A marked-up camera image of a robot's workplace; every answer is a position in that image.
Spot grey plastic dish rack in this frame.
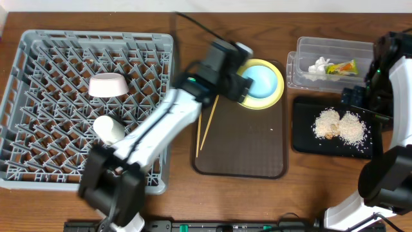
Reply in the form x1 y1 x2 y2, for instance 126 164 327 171
1 30 174 191

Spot rice food scraps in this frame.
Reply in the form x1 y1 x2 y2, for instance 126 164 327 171
312 108 370 153

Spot left wooden chopstick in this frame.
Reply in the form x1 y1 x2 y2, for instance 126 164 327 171
196 112 202 158

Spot yellow round plate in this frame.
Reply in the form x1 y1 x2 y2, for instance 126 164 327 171
238 59 285 110

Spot black rectangular tray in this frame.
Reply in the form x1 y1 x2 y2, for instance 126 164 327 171
292 96 384 160

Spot right wooden chopstick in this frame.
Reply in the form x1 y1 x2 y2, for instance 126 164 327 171
200 95 219 151

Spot white tissue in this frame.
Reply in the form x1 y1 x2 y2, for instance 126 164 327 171
308 57 332 74

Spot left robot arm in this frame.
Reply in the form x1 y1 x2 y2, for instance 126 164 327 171
78 39 253 231

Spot pink bowl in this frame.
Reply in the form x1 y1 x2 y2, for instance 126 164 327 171
88 73 129 98

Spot light blue bowl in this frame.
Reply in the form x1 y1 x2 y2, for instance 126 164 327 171
241 66 277 99

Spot green orange snack wrapper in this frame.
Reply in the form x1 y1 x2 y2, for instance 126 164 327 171
325 59 359 76

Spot white cup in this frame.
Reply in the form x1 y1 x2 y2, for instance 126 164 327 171
93 115 125 145

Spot dark brown serving tray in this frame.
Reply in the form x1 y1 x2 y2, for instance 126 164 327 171
190 57 289 180

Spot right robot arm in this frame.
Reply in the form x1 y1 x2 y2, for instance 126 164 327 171
314 29 411 231

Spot wooden chopstick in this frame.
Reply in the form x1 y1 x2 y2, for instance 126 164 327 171
200 95 219 151
196 112 202 158

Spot clear plastic bin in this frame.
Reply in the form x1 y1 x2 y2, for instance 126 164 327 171
286 37 373 93

